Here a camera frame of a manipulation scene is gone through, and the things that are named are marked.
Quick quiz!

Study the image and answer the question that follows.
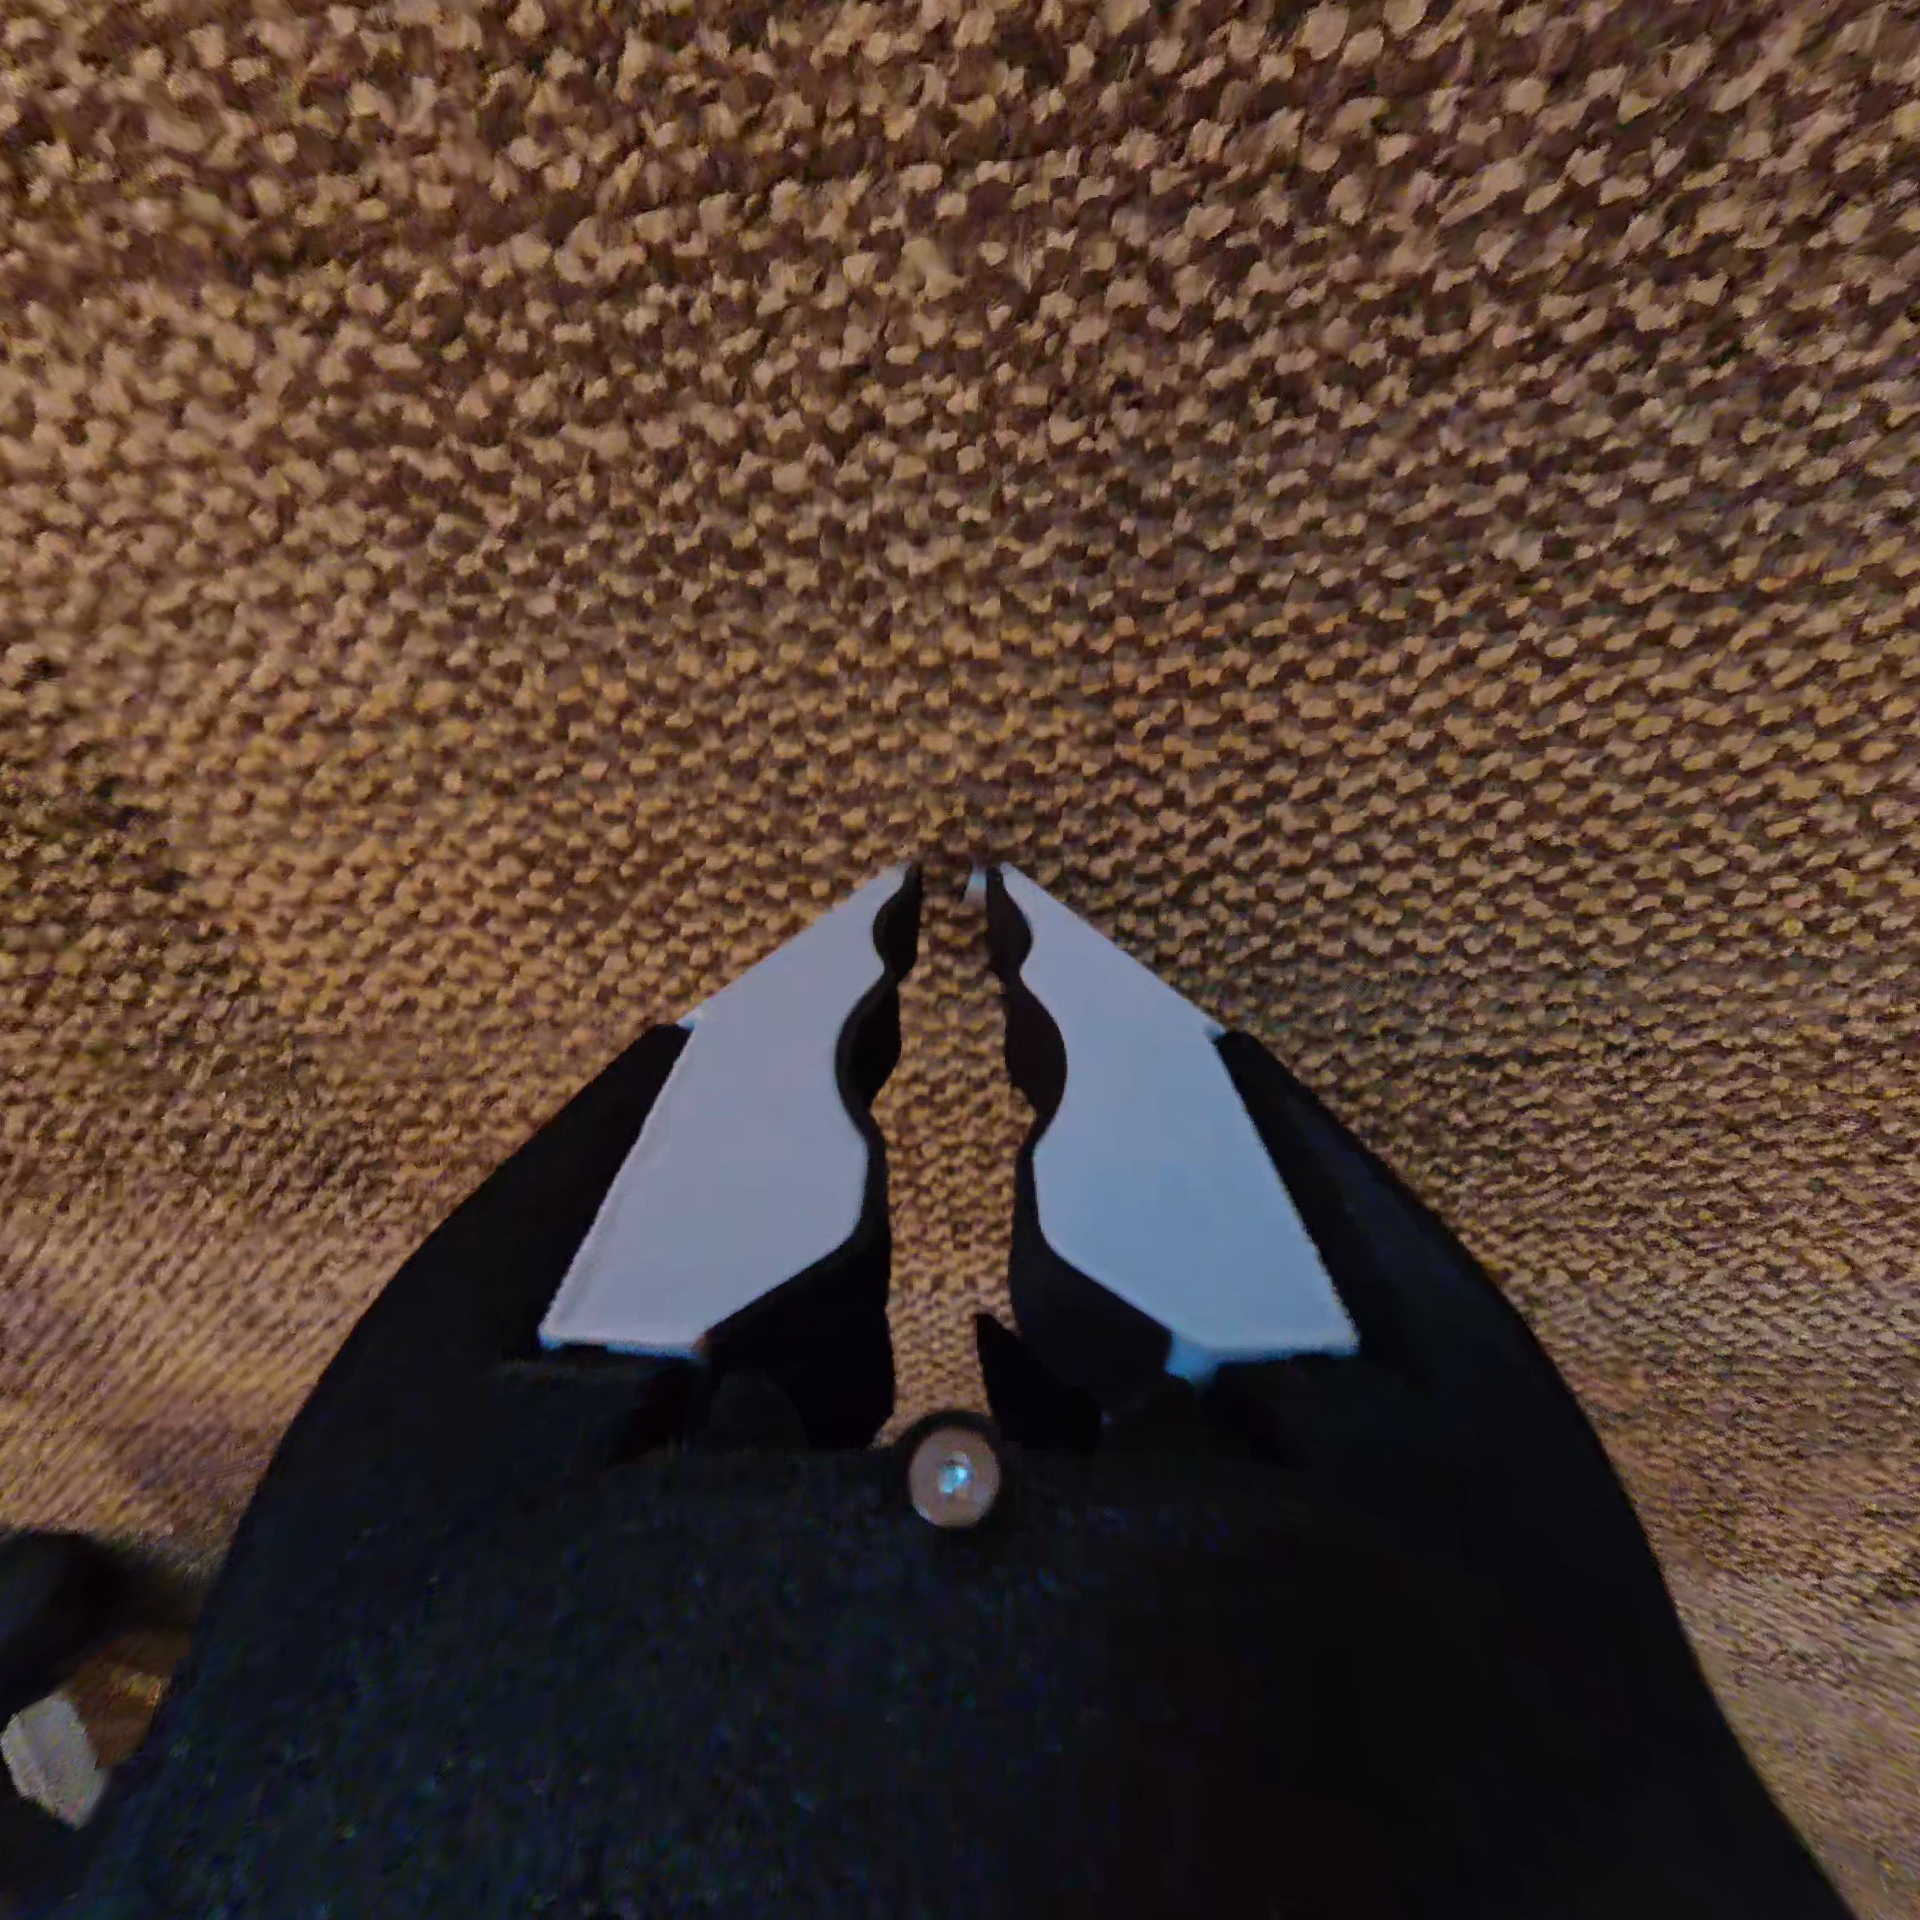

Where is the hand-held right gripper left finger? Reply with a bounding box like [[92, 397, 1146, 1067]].
[[537, 859, 928, 1361]]

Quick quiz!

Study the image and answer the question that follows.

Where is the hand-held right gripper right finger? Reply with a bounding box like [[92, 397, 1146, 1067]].
[[968, 861, 1363, 1382]]

